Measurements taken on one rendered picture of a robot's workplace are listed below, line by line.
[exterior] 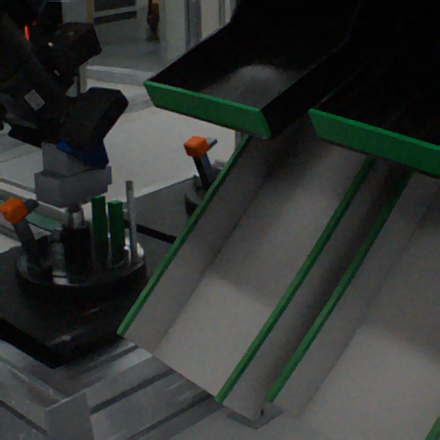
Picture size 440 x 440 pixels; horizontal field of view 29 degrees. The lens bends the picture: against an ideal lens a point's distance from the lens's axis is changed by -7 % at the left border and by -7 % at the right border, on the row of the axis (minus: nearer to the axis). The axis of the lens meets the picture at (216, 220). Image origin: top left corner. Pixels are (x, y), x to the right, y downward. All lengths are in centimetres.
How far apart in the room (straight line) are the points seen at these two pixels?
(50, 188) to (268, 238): 25
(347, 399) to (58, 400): 24
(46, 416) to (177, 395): 16
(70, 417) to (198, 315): 14
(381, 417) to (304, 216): 18
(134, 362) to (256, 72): 28
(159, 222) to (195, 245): 34
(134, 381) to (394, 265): 26
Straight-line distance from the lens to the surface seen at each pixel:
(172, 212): 106
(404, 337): 60
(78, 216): 87
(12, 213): 82
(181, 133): 181
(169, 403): 80
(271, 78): 61
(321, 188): 68
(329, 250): 61
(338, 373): 62
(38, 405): 71
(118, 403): 76
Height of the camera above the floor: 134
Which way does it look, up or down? 21 degrees down
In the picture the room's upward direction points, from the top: 2 degrees counter-clockwise
